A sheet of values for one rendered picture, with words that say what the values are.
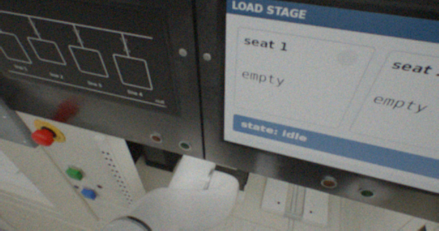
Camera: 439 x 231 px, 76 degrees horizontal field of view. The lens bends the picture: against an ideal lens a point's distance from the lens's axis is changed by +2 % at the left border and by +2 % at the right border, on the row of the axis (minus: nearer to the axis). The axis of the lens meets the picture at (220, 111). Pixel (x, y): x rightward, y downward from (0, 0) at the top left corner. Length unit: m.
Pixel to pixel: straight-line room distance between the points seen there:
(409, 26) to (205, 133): 0.27
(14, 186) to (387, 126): 1.22
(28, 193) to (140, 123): 0.86
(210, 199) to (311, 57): 0.35
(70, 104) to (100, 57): 0.15
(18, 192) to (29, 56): 0.85
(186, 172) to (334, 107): 0.40
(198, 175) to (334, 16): 0.47
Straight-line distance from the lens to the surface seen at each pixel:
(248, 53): 0.29
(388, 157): 0.39
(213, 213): 0.56
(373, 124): 0.34
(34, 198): 1.24
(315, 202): 1.03
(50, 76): 0.49
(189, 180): 0.63
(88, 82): 0.45
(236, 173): 0.86
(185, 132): 0.42
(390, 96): 0.32
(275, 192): 1.02
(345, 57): 0.28
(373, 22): 0.27
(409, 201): 0.46
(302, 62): 0.29
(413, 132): 0.35
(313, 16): 0.26
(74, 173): 0.75
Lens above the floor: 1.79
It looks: 46 degrees down
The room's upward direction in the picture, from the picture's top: straight up
